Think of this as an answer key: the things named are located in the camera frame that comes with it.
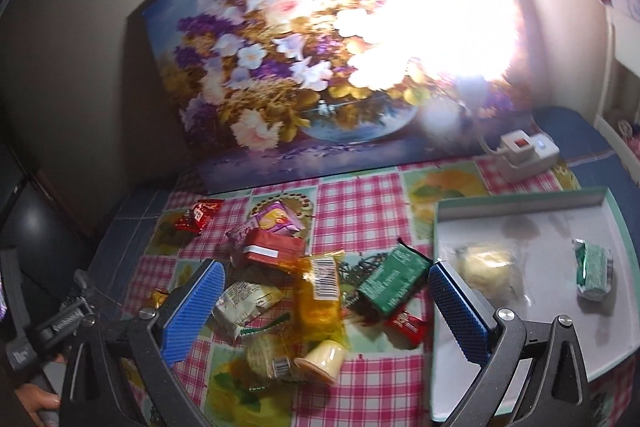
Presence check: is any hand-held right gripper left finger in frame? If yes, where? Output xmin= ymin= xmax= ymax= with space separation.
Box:
xmin=60 ymin=259 xmax=226 ymax=427

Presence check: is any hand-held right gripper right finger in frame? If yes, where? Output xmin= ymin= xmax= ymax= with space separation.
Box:
xmin=429 ymin=261 xmax=593 ymax=427

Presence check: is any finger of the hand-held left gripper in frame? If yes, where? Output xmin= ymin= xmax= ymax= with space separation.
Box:
xmin=30 ymin=309 xmax=98 ymax=348
xmin=72 ymin=269 xmax=101 ymax=308

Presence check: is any white and green snack packet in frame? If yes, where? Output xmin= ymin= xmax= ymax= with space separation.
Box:
xmin=212 ymin=282 xmax=286 ymax=340

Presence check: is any small red candy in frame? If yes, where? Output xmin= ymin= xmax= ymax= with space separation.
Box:
xmin=385 ymin=309 xmax=426 ymax=350

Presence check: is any dark green snack packet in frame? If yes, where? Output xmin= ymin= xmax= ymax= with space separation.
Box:
xmin=355 ymin=239 xmax=433 ymax=315

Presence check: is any round cracker packet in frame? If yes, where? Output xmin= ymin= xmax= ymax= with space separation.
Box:
xmin=240 ymin=314 xmax=301 ymax=393

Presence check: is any red snack box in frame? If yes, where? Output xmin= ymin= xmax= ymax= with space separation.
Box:
xmin=227 ymin=222 xmax=307 ymax=275

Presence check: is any white tray with teal rim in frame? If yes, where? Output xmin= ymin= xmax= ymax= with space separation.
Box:
xmin=430 ymin=187 xmax=631 ymax=423

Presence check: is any yellow transparent snack packet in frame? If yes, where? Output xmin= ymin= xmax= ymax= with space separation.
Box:
xmin=295 ymin=252 xmax=348 ymax=353

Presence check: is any person's left hand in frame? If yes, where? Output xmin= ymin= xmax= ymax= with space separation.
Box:
xmin=12 ymin=382 xmax=63 ymax=427

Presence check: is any cream pastry in clear wrap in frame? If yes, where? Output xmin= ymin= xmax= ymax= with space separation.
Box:
xmin=452 ymin=244 xmax=526 ymax=303

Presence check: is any large red candy packet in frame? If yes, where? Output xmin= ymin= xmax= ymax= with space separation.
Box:
xmin=172 ymin=198 xmax=226 ymax=235

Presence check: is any purple snack packet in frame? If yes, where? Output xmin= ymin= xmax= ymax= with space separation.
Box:
xmin=250 ymin=201 xmax=303 ymax=240

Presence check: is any peach jelly cup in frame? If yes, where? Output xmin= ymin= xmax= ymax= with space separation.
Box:
xmin=294 ymin=339 xmax=348 ymax=385

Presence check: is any green and white wafer packet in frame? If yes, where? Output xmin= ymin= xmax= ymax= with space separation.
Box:
xmin=570 ymin=238 xmax=616 ymax=303

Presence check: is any pink checkered tablecloth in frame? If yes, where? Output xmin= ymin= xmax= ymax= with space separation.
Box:
xmin=90 ymin=157 xmax=636 ymax=427

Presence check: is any white power socket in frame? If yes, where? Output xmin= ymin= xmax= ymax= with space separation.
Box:
xmin=495 ymin=132 xmax=561 ymax=184

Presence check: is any flower painting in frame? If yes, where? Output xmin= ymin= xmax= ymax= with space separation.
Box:
xmin=125 ymin=0 xmax=533 ymax=192

